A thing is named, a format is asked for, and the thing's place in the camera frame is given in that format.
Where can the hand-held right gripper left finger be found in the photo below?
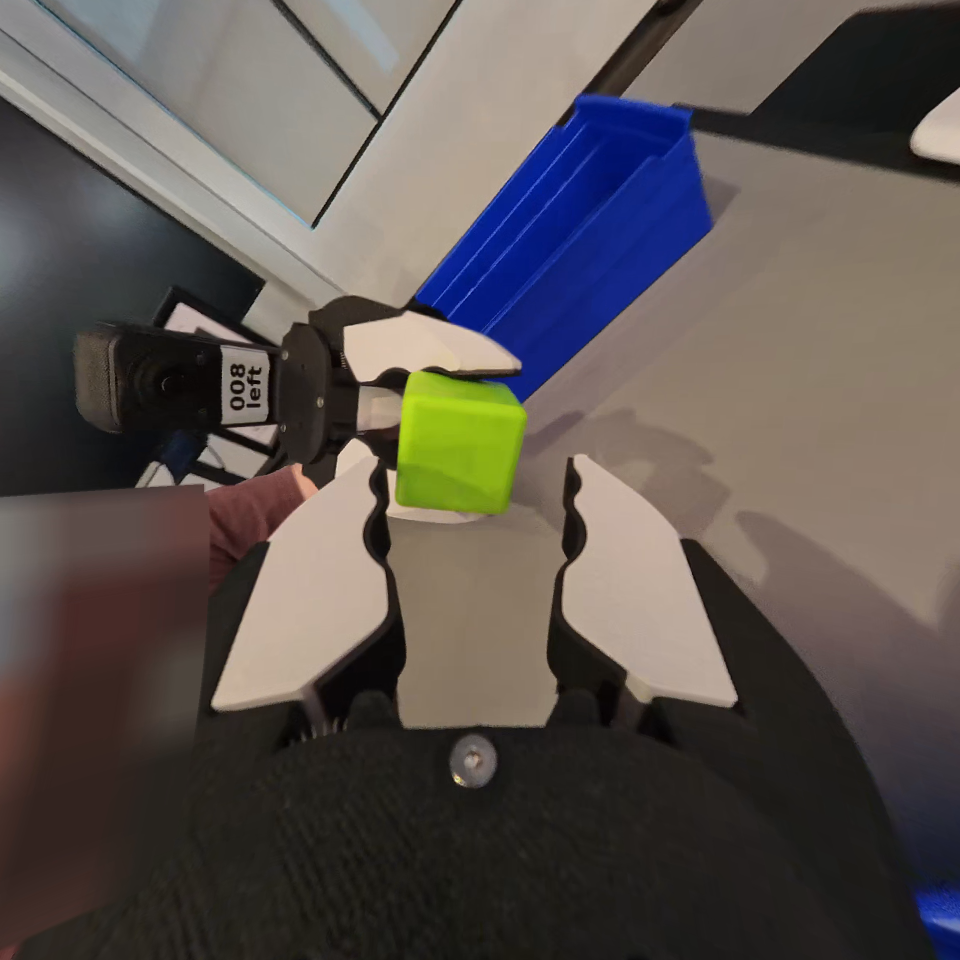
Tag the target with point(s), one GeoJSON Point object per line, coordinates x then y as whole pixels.
{"type": "Point", "coordinates": [300, 615]}

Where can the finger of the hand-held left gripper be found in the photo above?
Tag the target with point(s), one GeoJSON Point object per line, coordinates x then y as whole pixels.
{"type": "Point", "coordinates": [360, 462]}
{"type": "Point", "coordinates": [428, 345]}

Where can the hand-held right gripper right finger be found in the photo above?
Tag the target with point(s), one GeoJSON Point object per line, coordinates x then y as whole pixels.
{"type": "Point", "coordinates": [648, 615]}

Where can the green magnetic cube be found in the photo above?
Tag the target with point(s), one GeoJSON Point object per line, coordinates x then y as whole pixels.
{"type": "Point", "coordinates": [458, 443]}

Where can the blue plastic bin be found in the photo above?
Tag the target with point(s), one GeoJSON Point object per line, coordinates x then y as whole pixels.
{"type": "Point", "coordinates": [585, 225]}

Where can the person's left hand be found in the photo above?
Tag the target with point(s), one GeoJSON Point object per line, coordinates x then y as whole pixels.
{"type": "Point", "coordinates": [293, 485]}

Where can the window with roller blind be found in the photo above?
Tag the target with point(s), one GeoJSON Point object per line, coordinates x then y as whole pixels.
{"type": "Point", "coordinates": [270, 75]}

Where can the white sign stand base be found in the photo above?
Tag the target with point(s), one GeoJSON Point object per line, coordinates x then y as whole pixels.
{"type": "Point", "coordinates": [942, 132]}

